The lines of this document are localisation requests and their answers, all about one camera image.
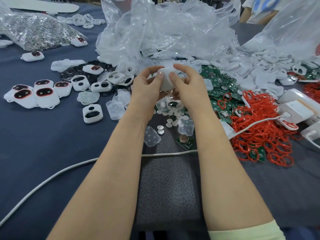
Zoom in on person's left hand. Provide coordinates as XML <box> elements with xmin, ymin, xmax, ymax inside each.
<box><xmin>130</xmin><ymin>66</ymin><xmax>165</xmax><ymax>120</ymax></box>

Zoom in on person's right hand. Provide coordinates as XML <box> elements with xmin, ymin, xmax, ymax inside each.
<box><xmin>169</xmin><ymin>63</ymin><xmax>213</xmax><ymax>111</ymax></box>

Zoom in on white plastic fob casing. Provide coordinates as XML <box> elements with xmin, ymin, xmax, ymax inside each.
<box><xmin>157</xmin><ymin>67</ymin><xmax>182</xmax><ymax>93</ymax></box>

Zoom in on person's left forearm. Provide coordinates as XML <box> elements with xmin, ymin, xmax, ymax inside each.
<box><xmin>46</xmin><ymin>103</ymin><xmax>160</xmax><ymax>240</ymax></box>

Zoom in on person's right forearm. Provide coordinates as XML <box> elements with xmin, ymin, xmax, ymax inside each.
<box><xmin>184</xmin><ymin>102</ymin><xmax>275</xmax><ymax>233</ymax></box>

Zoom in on white casing front with holes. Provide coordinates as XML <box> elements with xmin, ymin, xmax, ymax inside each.
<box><xmin>89</xmin><ymin>80</ymin><xmax>113</xmax><ymax>93</ymax></box>
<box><xmin>71</xmin><ymin>75</ymin><xmax>91</xmax><ymax>92</ymax></box>
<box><xmin>117</xmin><ymin>62</ymin><xmax>138</xmax><ymax>76</ymax></box>
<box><xmin>82</xmin><ymin>104</ymin><xmax>104</xmax><ymax>124</ymax></box>
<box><xmin>106</xmin><ymin>70</ymin><xmax>126</xmax><ymax>85</ymax></box>

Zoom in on clear rubber button pad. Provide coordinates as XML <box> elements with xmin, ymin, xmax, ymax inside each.
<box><xmin>177</xmin><ymin>115</ymin><xmax>195</xmax><ymax>137</ymax></box>
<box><xmin>76</xmin><ymin>91</ymin><xmax>100</xmax><ymax>105</ymax></box>
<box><xmin>106</xmin><ymin>100</ymin><xmax>126</xmax><ymax>121</ymax></box>
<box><xmin>144</xmin><ymin>126</ymin><xmax>162</xmax><ymax>148</ymax></box>
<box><xmin>112</xmin><ymin>89</ymin><xmax>132</xmax><ymax>107</ymax></box>

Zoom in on heap of small white buttons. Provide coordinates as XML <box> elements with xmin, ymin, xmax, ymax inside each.
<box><xmin>156</xmin><ymin>108</ymin><xmax>191</xmax><ymax>136</ymax></box>

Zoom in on pile of green circuit boards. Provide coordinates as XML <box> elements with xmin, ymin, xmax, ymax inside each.
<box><xmin>199</xmin><ymin>65</ymin><xmax>251</xmax><ymax>124</ymax></box>

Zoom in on pile of clear plastic bags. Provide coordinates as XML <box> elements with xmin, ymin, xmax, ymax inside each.
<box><xmin>96</xmin><ymin>0</ymin><xmax>242</xmax><ymax>73</ymax></box>

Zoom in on green circuit board with battery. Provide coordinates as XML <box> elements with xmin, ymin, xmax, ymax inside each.
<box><xmin>176</xmin><ymin>134</ymin><xmax>197</xmax><ymax>151</ymax></box>

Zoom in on assembled white fob black face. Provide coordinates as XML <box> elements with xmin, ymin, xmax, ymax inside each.
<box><xmin>3</xmin><ymin>84</ymin><xmax>33</xmax><ymax>102</ymax></box>
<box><xmin>34</xmin><ymin>87</ymin><xmax>61</xmax><ymax>109</ymax></box>
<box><xmin>21</xmin><ymin>50</ymin><xmax>45</xmax><ymax>62</ymax></box>
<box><xmin>33</xmin><ymin>79</ymin><xmax>54</xmax><ymax>91</ymax></box>
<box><xmin>10</xmin><ymin>88</ymin><xmax>38</xmax><ymax>109</ymax></box>
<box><xmin>70</xmin><ymin>37</ymin><xmax>88</xmax><ymax>47</ymax></box>
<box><xmin>53</xmin><ymin>81</ymin><xmax>73</xmax><ymax>98</ymax></box>
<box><xmin>82</xmin><ymin>64</ymin><xmax>104</xmax><ymax>75</ymax></box>

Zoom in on pile of black rubber pads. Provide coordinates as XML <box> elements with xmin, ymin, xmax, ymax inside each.
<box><xmin>59</xmin><ymin>60</ymin><xmax>133</xmax><ymax>93</ymax></box>

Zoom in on pile of white casing shells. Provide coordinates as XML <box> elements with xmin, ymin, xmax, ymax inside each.
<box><xmin>209</xmin><ymin>47</ymin><xmax>320</xmax><ymax>98</ymax></box>

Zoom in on translucent white casing backs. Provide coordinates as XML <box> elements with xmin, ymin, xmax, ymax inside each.
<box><xmin>50</xmin><ymin>59</ymin><xmax>87</xmax><ymax>72</ymax></box>

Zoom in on scattered group of white casings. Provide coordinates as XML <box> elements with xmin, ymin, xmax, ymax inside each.
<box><xmin>56</xmin><ymin>13</ymin><xmax>106</xmax><ymax>29</ymax></box>

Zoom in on pile of red rubber rings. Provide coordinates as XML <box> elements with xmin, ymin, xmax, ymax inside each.
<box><xmin>217</xmin><ymin>90</ymin><xmax>301</xmax><ymax>168</ymax></box>

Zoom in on grey patterned mat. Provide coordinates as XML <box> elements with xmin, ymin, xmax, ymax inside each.
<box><xmin>132</xmin><ymin>113</ymin><xmax>208</xmax><ymax>232</ymax></box>

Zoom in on white plug with red stripe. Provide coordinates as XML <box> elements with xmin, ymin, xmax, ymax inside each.
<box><xmin>275</xmin><ymin>112</ymin><xmax>299</xmax><ymax>131</ymax></box>

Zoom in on white power adapter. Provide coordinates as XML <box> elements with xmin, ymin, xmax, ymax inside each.
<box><xmin>279</xmin><ymin>100</ymin><xmax>315</xmax><ymax>124</ymax></box>

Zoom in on white power strip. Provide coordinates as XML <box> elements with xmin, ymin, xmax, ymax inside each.
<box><xmin>277</xmin><ymin>88</ymin><xmax>320</xmax><ymax>128</ymax></box>

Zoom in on large clear plastic bag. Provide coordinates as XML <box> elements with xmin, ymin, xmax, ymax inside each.
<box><xmin>242</xmin><ymin>0</ymin><xmax>320</xmax><ymax>61</ymax></box>

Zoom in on dark blue table cloth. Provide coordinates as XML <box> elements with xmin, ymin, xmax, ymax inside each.
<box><xmin>0</xmin><ymin>2</ymin><xmax>320</xmax><ymax>240</ymax></box>

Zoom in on clear bag of metal rings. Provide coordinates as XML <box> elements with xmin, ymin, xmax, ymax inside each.
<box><xmin>0</xmin><ymin>2</ymin><xmax>87</xmax><ymax>52</ymax></box>

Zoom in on long white foam board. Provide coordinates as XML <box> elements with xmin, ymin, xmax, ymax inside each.
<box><xmin>5</xmin><ymin>0</ymin><xmax>80</xmax><ymax>14</ymax></box>

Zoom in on small heap of red rings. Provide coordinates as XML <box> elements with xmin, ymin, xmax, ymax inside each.
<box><xmin>303</xmin><ymin>82</ymin><xmax>320</xmax><ymax>103</ymax></box>

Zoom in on pale yellow sleeve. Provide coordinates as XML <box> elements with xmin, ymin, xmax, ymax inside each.
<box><xmin>207</xmin><ymin>219</ymin><xmax>287</xmax><ymax>240</ymax></box>

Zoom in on white power cable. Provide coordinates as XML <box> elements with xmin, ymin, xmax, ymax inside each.
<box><xmin>0</xmin><ymin>113</ymin><xmax>292</xmax><ymax>226</ymax></box>

